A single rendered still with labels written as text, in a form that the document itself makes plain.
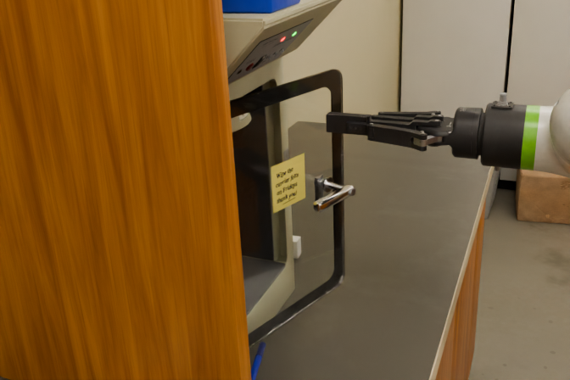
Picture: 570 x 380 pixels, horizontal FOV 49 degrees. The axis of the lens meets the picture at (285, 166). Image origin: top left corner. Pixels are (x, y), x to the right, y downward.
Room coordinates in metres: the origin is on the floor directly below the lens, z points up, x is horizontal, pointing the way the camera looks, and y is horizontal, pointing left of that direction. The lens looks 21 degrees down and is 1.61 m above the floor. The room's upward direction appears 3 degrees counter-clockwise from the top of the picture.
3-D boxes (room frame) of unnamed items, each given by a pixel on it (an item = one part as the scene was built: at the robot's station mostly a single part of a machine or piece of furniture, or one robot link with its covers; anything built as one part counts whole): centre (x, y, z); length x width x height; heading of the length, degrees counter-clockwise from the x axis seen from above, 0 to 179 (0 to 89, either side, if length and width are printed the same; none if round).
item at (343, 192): (0.93, -0.07, 1.20); 0.10 x 0.05 x 0.03; 137
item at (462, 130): (0.89, -0.25, 1.31); 0.09 x 0.08 x 0.07; 66
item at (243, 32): (0.90, 0.01, 1.46); 0.32 x 0.11 x 0.10; 157
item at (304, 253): (0.89, 0.01, 1.19); 0.30 x 0.01 x 0.40; 137
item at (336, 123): (0.95, -0.10, 1.31); 0.07 x 0.01 x 0.03; 67
